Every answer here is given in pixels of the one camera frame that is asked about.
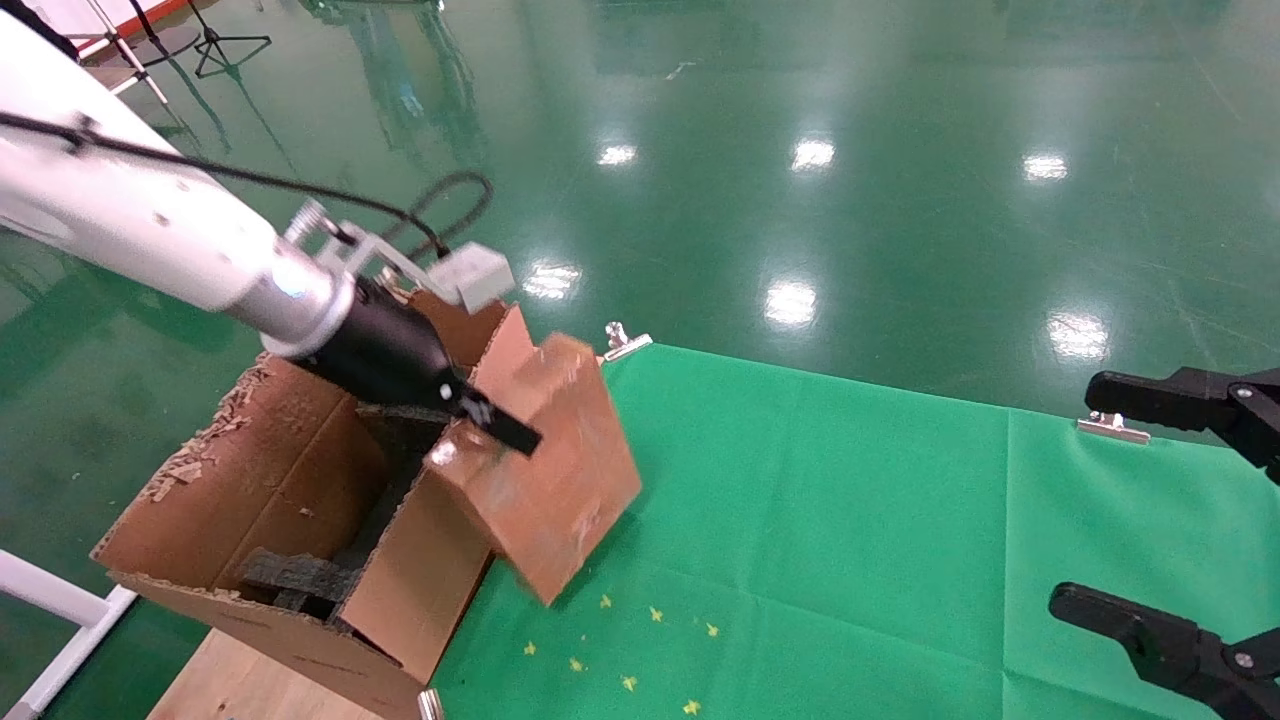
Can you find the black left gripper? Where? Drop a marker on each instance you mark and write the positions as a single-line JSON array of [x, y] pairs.
[[385, 350]]

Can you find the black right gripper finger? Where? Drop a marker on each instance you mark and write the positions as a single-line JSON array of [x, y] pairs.
[[1190, 655], [1200, 400]]

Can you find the small brown cardboard box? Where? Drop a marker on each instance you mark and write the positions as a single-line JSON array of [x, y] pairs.
[[560, 480]]

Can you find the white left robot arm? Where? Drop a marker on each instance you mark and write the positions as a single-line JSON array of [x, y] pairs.
[[150, 220]]

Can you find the large open cardboard carton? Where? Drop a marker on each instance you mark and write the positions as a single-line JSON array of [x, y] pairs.
[[420, 590]]

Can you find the silver binder clip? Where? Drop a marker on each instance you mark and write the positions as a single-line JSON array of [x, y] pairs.
[[431, 705], [625, 343], [1112, 428]]

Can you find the black foam insert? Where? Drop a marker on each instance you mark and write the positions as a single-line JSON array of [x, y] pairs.
[[395, 440], [300, 575]]

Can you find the green tablecloth with yellow stars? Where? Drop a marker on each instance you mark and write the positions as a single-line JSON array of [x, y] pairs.
[[800, 500]]

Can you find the black tripod stand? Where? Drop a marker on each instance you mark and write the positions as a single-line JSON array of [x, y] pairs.
[[215, 42]]

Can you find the white stand leg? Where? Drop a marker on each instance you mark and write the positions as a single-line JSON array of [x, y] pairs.
[[140, 65]]

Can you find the black stand with round base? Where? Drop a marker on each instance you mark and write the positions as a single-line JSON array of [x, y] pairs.
[[160, 45]]

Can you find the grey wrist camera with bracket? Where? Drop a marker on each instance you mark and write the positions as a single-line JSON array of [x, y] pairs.
[[478, 275]]

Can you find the white metal table frame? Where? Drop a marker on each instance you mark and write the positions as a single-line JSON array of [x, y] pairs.
[[90, 610]]

